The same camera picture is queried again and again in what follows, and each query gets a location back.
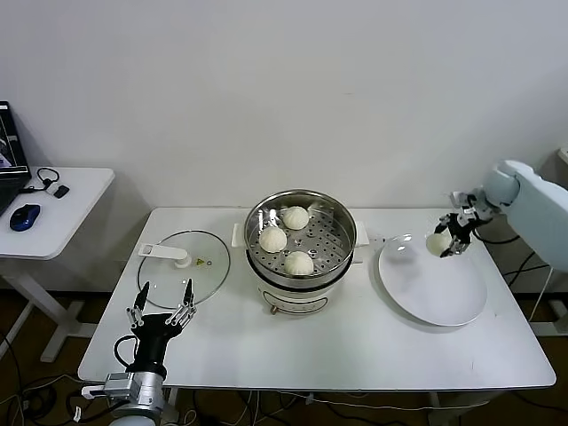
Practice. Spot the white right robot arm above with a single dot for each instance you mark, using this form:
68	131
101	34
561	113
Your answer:
537	204

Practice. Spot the white steamed baozi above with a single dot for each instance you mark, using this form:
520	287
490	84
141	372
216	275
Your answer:
298	262
296	217
437	244
272	239

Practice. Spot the blue computer mouse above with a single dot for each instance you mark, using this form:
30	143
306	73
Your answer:
25	217

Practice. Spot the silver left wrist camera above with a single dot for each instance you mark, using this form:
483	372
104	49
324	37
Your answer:
116	386

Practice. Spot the white electric cooking pot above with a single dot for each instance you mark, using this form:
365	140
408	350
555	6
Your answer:
293	297

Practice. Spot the glass pot lid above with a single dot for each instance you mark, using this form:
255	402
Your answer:
208	270

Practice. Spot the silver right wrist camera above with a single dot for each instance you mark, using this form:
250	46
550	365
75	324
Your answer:
463	198

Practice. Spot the small black device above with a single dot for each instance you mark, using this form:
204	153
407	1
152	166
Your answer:
62	191

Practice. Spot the black laptop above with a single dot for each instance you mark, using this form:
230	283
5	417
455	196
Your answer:
9	177

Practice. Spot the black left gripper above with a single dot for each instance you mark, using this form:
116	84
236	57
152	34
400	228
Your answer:
154	335

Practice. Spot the stainless steel steamer basket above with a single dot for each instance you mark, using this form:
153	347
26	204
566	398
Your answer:
328	248

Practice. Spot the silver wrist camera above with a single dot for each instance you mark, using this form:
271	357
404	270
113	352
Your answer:
463	198
116	386

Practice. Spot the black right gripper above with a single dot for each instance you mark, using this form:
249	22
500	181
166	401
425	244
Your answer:
461	226

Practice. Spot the small white device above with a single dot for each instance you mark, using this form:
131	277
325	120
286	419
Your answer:
51	189

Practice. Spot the white side table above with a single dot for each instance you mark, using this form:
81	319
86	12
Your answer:
66	222

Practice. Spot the white round plate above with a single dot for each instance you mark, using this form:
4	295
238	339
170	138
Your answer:
421	293

